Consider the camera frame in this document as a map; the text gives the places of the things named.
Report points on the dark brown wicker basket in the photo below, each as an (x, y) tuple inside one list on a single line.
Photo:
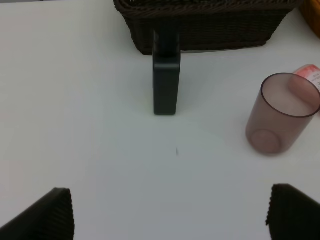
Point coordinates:
[(205, 25)]

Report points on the translucent pink plastic cup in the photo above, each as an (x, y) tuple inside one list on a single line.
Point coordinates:
[(284, 107)]

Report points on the light brown wicker basket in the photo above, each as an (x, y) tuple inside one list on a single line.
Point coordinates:
[(310, 10)]

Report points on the pink squeeze tube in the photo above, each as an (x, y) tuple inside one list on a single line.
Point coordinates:
[(310, 72)]

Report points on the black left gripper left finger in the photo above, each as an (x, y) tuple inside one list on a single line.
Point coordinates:
[(50, 218)]

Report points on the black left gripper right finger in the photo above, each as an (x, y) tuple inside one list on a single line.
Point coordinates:
[(292, 215)]

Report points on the dark green pump bottle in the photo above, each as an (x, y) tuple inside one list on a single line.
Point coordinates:
[(166, 59)]

